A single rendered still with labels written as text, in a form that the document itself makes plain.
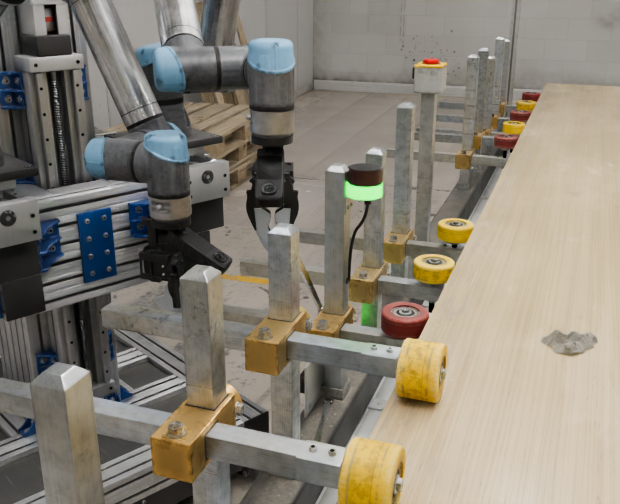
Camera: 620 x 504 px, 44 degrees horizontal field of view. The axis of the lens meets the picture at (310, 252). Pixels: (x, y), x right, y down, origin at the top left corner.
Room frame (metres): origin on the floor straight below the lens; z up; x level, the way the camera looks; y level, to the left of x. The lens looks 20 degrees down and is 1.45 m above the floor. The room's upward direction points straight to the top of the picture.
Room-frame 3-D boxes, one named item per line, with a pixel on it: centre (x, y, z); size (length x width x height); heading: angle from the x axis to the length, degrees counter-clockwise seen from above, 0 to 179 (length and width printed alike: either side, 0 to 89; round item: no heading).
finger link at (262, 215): (1.30, 0.08, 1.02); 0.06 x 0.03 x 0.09; 0
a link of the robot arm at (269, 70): (1.29, 0.06, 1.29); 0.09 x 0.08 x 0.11; 15
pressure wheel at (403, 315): (1.18, -0.16, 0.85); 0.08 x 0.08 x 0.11
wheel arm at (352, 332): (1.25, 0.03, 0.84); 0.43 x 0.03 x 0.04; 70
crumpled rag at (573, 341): (1.07, -0.41, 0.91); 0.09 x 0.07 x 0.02; 97
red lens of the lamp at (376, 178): (1.25, -0.09, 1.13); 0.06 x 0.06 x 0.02
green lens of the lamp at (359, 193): (1.25, -0.09, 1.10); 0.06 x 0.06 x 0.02
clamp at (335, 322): (1.25, -0.04, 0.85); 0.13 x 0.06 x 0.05; 160
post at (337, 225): (1.27, -0.05, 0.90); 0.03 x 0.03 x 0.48; 70
